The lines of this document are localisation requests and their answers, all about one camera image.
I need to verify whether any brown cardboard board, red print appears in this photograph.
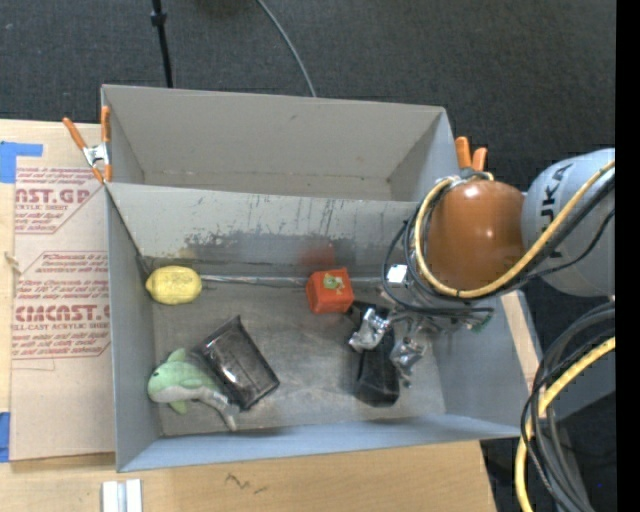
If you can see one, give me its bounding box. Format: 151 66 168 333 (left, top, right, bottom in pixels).
0 118 117 462

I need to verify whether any green and grey toy animal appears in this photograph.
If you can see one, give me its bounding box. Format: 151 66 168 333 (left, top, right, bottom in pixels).
146 348 240 432

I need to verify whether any grey metal bin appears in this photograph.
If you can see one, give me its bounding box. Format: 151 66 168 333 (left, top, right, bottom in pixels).
99 83 524 474

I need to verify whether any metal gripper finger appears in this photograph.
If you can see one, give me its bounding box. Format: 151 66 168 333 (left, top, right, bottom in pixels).
389 335 427 390
347 306 392 354

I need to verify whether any black soft object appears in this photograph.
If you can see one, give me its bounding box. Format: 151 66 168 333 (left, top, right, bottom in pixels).
348 299 402 408

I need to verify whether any yellow toy lemon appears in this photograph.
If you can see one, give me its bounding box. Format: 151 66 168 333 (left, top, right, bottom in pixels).
144 264 204 306

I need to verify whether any orange-red cube with green figure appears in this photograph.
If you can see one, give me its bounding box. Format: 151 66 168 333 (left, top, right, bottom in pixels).
304 267 356 315

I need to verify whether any dark clear plastic cup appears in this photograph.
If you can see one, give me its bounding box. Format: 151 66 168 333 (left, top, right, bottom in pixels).
192 314 281 412

